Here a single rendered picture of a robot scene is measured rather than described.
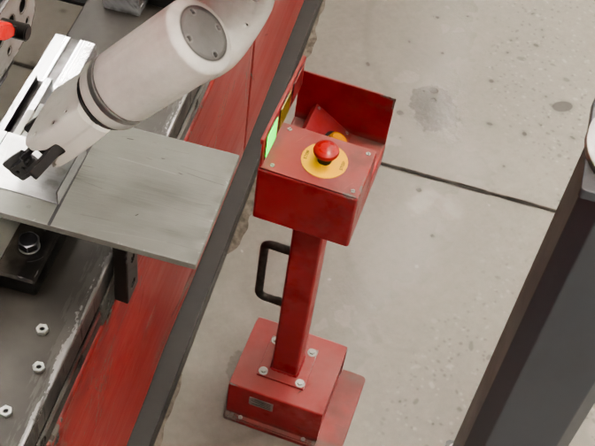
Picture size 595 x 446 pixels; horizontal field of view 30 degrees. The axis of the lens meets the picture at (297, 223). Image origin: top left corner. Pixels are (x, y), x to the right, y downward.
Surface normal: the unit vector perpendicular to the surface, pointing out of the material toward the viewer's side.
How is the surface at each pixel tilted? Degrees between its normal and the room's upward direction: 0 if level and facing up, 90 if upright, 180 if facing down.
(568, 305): 90
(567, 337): 90
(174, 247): 0
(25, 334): 0
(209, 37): 40
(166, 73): 90
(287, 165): 0
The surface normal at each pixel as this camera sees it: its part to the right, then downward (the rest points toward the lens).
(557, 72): 0.10, -0.63
